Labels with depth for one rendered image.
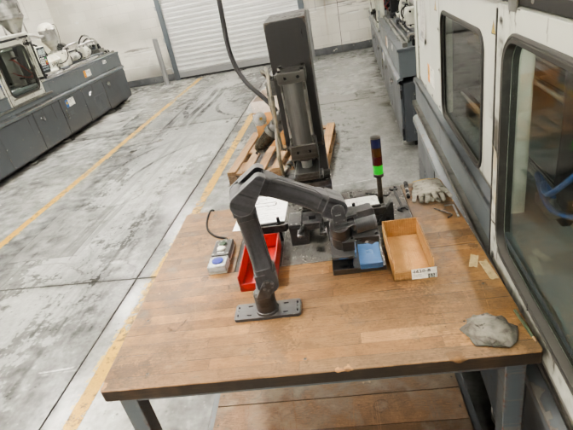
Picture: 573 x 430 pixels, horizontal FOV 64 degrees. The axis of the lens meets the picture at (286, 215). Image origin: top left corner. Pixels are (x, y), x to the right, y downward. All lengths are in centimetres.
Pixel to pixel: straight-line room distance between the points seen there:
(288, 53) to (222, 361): 94
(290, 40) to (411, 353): 98
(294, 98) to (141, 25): 1022
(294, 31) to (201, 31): 962
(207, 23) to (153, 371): 1006
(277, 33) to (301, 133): 31
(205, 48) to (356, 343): 1021
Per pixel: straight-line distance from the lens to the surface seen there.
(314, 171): 153
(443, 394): 203
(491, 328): 127
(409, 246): 158
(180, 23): 1122
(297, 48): 152
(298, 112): 148
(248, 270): 159
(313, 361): 123
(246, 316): 139
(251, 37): 1086
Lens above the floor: 178
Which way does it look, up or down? 28 degrees down
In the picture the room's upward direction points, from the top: 12 degrees counter-clockwise
